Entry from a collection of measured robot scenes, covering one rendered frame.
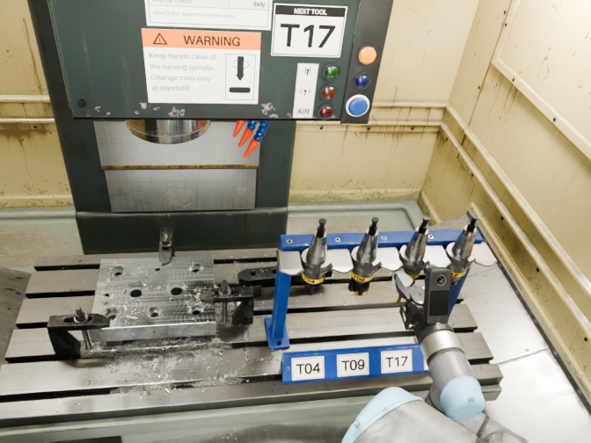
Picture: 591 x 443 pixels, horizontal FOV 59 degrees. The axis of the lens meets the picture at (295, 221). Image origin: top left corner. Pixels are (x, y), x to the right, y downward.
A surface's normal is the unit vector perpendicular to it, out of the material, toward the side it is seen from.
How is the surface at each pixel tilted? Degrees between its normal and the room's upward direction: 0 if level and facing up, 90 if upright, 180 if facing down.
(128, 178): 91
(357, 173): 90
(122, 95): 90
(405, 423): 6
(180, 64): 90
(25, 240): 0
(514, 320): 24
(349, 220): 0
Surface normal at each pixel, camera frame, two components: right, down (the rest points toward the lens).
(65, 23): 0.15, 0.65
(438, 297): 0.15, 0.20
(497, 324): -0.32, -0.69
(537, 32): -0.99, 0.03
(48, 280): 0.09, -0.76
